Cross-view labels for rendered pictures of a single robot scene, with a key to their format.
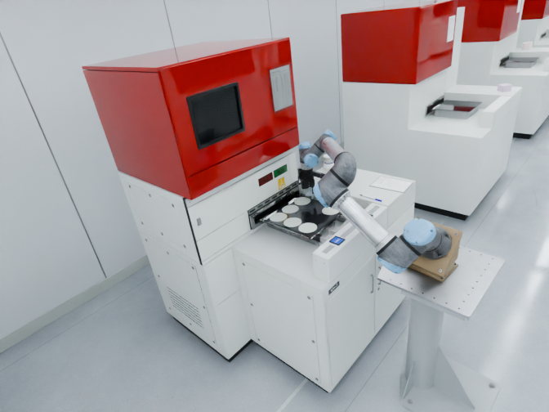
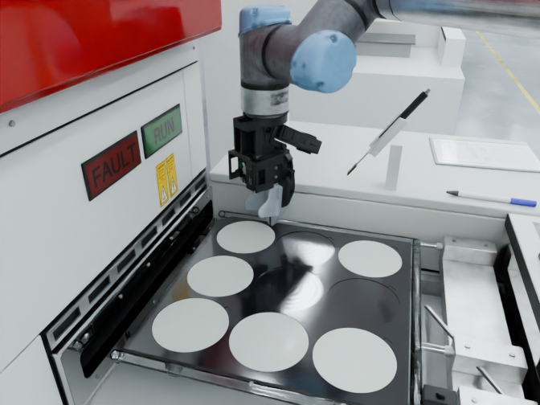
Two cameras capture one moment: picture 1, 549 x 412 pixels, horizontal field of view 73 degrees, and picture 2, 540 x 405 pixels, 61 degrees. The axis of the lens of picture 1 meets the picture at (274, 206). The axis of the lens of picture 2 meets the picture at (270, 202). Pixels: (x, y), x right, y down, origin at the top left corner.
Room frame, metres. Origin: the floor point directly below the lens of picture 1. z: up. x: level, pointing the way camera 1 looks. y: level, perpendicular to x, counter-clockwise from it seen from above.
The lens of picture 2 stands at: (1.40, 0.12, 1.33)
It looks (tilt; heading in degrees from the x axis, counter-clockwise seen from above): 29 degrees down; 330
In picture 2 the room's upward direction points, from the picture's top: straight up
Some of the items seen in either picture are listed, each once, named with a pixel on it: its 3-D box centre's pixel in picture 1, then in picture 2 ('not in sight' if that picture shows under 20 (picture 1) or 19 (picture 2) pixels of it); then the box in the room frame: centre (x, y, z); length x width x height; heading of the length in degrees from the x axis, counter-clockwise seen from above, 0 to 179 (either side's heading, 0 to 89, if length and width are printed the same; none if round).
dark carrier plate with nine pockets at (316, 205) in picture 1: (304, 213); (288, 288); (1.84, -0.17, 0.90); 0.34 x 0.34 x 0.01; 44
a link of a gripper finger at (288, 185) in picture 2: not in sight; (281, 182); (1.99, -0.24, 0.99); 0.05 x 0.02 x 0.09; 12
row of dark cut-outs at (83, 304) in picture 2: (274, 197); (147, 236); (1.99, -0.01, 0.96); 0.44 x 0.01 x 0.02; 134
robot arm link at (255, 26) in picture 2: (305, 152); (266, 47); (2.00, -0.22, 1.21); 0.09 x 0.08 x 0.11; 5
